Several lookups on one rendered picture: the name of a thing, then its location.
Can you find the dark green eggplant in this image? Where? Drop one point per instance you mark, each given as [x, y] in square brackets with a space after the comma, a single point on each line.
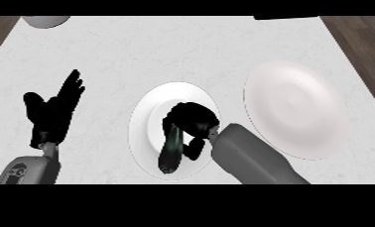
[171, 151]

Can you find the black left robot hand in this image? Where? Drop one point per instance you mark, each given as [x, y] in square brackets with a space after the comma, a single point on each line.
[53, 112]

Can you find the white plate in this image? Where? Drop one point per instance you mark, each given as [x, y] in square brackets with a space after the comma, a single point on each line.
[146, 128]

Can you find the grey round bowl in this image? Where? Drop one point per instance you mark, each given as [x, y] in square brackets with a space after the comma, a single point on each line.
[44, 21]

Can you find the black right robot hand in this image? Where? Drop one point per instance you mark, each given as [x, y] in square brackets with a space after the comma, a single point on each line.
[192, 117]

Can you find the black flat appliance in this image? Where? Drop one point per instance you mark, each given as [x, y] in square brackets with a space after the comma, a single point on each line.
[285, 17]

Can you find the pale pink plate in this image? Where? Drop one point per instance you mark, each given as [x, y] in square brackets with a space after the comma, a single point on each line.
[295, 108]

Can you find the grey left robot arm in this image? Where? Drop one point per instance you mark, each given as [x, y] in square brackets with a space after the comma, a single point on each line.
[29, 168]

